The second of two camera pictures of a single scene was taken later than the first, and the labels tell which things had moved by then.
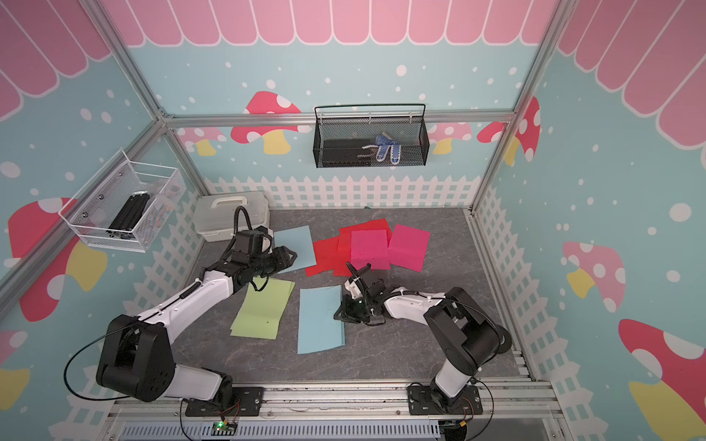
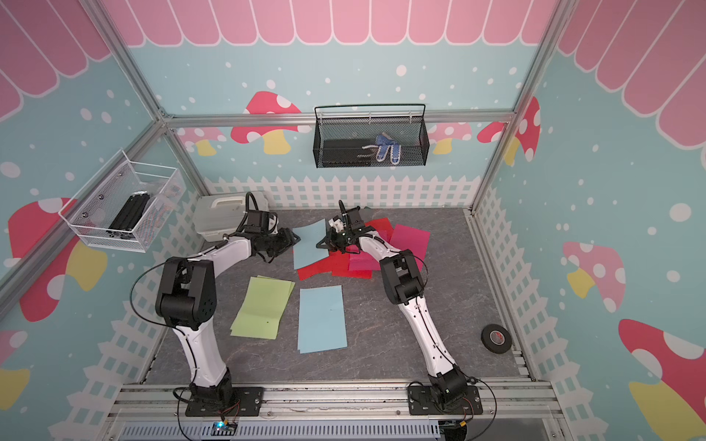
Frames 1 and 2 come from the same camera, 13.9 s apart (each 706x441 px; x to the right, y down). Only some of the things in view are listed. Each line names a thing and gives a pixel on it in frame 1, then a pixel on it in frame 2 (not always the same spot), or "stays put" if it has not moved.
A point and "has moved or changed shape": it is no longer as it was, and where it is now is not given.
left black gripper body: (267, 264) -> (274, 243)
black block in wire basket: (129, 215) stays put
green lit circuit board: (223, 429) stays put
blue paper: (300, 239) has moved or changed shape
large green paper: (262, 310) stays put
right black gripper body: (356, 310) -> (337, 241)
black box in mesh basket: (347, 152) stays put
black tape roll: (505, 338) stays put
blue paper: (318, 329) stays put
